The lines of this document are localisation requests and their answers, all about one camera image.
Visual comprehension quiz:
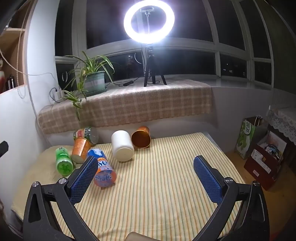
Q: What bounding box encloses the black tripod stand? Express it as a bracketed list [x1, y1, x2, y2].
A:
[143, 44, 167, 88]

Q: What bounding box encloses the white plastic cup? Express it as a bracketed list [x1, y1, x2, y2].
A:
[111, 130, 135, 162]

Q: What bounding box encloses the dark bottle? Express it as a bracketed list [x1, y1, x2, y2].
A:
[6, 74, 15, 91]

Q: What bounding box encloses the green paper bag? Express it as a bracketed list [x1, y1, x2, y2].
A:
[235, 116, 269, 160]

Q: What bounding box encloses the black power cable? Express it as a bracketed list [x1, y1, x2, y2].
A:
[106, 77, 160, 88]

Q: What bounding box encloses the dark red cardboard box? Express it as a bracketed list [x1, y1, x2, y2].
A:
[243, 131, 288, 192]

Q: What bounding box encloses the wooden shelf unit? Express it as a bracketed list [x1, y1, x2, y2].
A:
[0, 0, 38, 94]

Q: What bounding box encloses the ring light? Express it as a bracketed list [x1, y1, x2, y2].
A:
[123, 0, 175, 44]

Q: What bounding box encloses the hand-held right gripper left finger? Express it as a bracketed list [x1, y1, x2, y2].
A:
[23, 156, 99, 241]

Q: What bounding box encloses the potted spider plant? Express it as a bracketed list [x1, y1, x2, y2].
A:
[60, 51, 117, 121]

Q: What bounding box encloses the striped yellow table cloth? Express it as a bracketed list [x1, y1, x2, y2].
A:
[11, 132, 246, 241]

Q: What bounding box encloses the white lace cloth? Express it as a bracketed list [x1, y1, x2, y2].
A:
[266, 106, 296, 145]

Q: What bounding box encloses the blue orange drink bottle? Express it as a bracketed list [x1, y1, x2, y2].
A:
[87, 148, 117, 187]

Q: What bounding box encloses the orange patterned cup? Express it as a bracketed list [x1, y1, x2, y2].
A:
[71, 137, 91, 164]

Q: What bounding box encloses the white cable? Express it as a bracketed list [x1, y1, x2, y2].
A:
[0, 23, 55, 99]

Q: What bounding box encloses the plaid checked cloth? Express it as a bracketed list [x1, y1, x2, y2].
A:
[38, 80, 213, 135]

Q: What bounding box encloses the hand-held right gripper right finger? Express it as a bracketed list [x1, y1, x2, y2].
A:
[193, 155, 270, 241]

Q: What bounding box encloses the orange metallic cup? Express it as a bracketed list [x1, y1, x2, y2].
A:
[131, 126, 151, 149]

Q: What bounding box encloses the green drink bottle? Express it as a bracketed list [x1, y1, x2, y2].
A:
[55, 147, 74, 176]

